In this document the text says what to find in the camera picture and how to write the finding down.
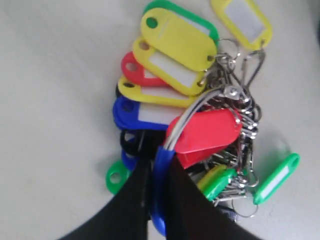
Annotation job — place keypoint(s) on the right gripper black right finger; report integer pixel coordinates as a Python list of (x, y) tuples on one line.
[(190, 216)]

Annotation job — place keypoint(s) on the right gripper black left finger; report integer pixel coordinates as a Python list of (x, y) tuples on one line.
[(126, 215)]

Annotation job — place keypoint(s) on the metal key rings cluster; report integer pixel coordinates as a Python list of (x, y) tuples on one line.
[(179, 97)]

